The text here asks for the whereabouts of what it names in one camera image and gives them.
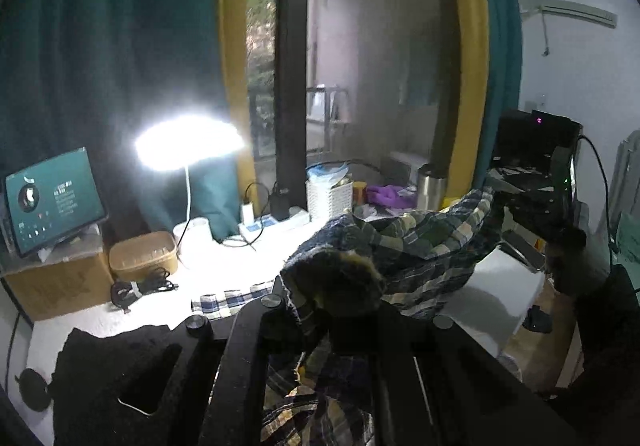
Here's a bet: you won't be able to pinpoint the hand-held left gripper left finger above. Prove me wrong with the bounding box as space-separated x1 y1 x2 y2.
117 293 286 446

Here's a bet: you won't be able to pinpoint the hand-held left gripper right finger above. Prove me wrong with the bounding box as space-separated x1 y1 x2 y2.
372 306 576 446

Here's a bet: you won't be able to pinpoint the plaid pants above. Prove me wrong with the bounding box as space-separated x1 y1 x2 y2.
190 186 507 446

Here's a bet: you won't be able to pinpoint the black electronic device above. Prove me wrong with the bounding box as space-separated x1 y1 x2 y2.
491 109 584 192

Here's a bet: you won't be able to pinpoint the white textured tablecloth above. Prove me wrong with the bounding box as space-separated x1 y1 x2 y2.
22 213 547 432

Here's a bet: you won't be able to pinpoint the stainless steel tumbler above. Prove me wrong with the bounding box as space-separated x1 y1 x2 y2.
417 163 449 212

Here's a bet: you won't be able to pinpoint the white power strip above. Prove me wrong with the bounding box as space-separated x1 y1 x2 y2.
237 206 311 243

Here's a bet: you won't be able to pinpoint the brown lidded food container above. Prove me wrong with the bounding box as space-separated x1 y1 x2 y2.
109 231 180 283

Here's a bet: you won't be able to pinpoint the purple cloth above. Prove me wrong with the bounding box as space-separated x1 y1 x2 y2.
366 183 417 210

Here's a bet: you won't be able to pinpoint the black power adapter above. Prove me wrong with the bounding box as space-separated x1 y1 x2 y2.
270 181 292 221

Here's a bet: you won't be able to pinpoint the black cloth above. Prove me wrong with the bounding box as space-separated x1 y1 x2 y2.
52 325 173 446

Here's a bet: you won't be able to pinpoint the teal curtain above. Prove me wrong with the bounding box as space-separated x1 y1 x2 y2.
0 0 242 257
475 0 524 167

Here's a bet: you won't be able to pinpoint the yellow curtain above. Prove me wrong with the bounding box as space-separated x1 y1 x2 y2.
215 0 257 209
442 0 491 212

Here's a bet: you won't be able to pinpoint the white perforated basket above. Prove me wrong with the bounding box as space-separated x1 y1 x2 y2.
306 175 355 223

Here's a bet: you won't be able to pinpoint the brown cardboard box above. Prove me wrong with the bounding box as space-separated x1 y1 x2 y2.
0 235 116 323

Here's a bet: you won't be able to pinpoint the clear blue plastic bag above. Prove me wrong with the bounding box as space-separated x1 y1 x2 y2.
306 161 349 183

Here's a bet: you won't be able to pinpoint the white air conditioner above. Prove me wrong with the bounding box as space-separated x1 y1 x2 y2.
517 0 619 30

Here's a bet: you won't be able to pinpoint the round black object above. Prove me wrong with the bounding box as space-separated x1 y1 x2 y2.
15 368 54 412

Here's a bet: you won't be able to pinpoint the white desk lamp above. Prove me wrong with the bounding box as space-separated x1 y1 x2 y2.
134 113 247 272

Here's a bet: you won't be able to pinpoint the black device cable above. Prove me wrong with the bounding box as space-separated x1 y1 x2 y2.
576 133 615 269

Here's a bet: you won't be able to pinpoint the bundled black cable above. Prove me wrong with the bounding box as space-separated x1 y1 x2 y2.
111 267 180 315

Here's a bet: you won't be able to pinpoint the black window post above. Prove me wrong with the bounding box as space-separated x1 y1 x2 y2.
274 0 310 222

